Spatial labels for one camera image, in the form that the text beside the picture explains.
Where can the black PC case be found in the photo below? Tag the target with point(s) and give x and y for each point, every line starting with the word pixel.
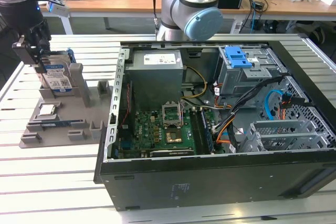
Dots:
pixel 183 182

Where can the hard disk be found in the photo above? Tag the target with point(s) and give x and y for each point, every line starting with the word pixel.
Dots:
pixel 59 77

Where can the wooden desk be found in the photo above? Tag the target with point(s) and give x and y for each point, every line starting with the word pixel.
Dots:
pixel 118 3

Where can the RAM stick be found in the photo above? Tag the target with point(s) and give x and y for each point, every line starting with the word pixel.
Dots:
pixel 56 123

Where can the black graphics card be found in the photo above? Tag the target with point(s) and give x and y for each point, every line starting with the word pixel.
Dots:
pixel 170 152

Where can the grey power supply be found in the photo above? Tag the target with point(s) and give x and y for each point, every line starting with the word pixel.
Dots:
pixel 155 82

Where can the metal drive cage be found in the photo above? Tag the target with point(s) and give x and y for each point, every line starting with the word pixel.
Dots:
pixel 236 82

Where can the locking lever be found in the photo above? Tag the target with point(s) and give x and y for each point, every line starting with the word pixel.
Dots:
pixel 181 113

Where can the black RAM slot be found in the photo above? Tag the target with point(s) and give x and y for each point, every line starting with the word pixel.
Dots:
pixel 195 129

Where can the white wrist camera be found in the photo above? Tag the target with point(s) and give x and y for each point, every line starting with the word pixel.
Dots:
pixel 59 9

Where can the grey parts rack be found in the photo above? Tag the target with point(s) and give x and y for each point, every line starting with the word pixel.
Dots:
pixel 65 113

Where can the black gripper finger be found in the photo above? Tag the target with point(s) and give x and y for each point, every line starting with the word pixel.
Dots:
pixel 25 51
pixel 42 40

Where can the CPU socket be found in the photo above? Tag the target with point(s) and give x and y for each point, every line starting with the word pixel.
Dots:
pixel 173 136

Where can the silver CPU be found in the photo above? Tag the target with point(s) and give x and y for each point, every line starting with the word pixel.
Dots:
pixel 47 110

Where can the blue plastic latch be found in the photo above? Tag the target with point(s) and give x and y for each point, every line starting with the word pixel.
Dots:
pixel 237 58

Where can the green motherboard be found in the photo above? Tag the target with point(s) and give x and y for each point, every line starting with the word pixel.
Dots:
pixel 147 129

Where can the metal disk bay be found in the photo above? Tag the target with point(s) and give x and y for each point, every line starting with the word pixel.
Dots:
pixel 278 127

